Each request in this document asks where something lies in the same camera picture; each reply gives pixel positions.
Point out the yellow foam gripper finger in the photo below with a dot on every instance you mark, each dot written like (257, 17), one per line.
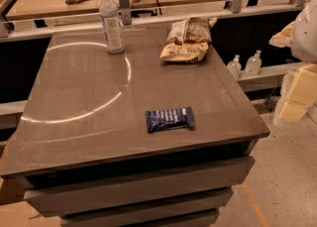
(283, 38)

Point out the brown chip bag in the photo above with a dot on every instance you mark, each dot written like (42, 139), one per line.
(188, 40)

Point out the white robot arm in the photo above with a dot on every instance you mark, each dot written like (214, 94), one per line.
(300, 35)

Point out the blue rxbar wrapper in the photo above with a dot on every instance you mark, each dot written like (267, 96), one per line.
(166, 119)

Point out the small sanitizer bottle right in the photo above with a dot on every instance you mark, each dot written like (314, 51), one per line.
(254, 64)

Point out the small sanitizer bottle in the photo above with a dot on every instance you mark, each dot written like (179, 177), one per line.
(254, 64)
(234, 66)

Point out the small sanitizer bottle left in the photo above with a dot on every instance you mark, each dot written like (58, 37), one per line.
(234, 66)

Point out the clear plastic water bottle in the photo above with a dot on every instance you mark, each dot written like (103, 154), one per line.
(109, 14)

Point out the grey drawer cabinet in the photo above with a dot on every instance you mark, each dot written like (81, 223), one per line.
(82, 149)

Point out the metal bracket post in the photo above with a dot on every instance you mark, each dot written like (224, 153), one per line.
(125, 10)

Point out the metal frame rail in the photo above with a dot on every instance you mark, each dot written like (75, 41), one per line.
(23, 29)

